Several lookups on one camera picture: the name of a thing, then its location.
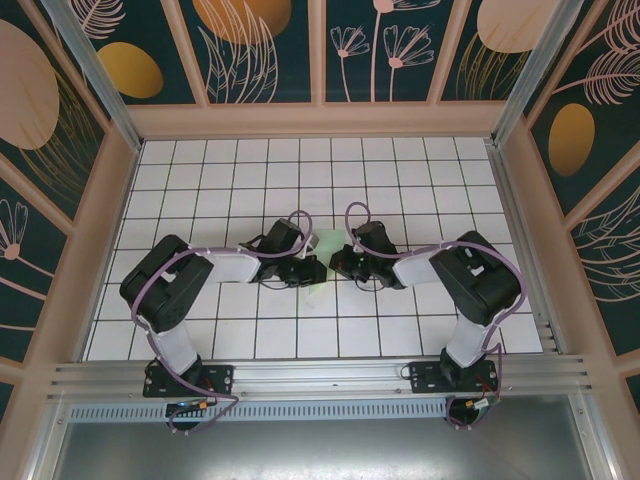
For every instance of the light green paper sheet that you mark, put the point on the light green paper sheet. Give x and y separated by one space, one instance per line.
329 242

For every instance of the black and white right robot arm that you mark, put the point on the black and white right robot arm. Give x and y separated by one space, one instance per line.
475 285

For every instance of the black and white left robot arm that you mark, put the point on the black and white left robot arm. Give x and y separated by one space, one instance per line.
160 285

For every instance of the grey sheet metal panel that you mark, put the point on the grey sheet metal panel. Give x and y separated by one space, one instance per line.
320 450

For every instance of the small controller board with connector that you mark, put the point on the small controller board with connector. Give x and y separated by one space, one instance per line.
187 406
482 406

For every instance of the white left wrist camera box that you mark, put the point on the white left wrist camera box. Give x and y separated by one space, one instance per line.
312 242

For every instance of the long aluminium mounting rail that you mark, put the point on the long aluminium mounting rail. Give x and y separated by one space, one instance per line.
320 377

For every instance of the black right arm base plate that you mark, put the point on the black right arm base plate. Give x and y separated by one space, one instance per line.
425 377

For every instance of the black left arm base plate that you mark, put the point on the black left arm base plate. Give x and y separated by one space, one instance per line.
220 375

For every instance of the aluminium table side rail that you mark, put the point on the aluminium table side rail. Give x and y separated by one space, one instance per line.
520 235

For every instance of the aluminium corner post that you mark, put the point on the aluminium corner post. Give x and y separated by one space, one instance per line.
95 75
535 65

